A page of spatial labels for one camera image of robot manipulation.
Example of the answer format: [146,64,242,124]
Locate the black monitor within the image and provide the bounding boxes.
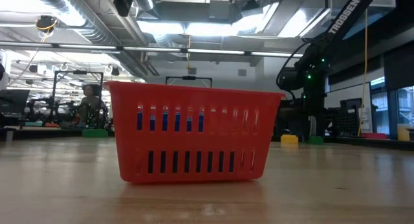
[0,89,30,115]

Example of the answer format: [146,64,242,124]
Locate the person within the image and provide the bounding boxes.
[76,84,109,128]

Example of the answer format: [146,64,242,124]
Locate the red plastic slotted basket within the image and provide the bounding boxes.
[102,81,286,185]

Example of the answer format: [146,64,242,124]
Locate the long ceiling light rail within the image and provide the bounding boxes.
[0,41,305,59]

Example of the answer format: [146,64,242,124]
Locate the yellow toy building block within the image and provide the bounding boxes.
[280,134,300,146]

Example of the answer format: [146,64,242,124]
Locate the yellow plastic container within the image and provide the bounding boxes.
[397,123,414,142]

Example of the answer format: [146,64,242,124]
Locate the grey ceiling unit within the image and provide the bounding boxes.
[208,0,232,24]

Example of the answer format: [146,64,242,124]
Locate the white ceiling box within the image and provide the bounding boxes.
[368,0,397,10]

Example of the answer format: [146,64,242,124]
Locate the red bin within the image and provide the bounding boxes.
[361,132,388,140]

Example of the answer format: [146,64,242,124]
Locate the black aluminium table frame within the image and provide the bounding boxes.
[0,127,414,151]

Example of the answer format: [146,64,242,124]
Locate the black yellow cable reel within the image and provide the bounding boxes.
[34,15,58,34]

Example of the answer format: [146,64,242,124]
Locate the black background station frame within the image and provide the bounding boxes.
[53,70,104,128]

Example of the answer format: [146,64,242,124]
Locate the black cabinet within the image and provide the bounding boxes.
[274,99,307,137]

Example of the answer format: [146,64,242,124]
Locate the black perforated metal cart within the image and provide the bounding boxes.
[325,98,365,137]

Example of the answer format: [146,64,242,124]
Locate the whiteboard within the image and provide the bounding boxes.
[325,82,372,134]

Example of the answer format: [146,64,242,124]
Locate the silver ventilation duct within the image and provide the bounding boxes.
[27,0,159,78]

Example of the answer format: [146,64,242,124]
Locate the yellow hanging cable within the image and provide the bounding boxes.
[357,8,369,137]

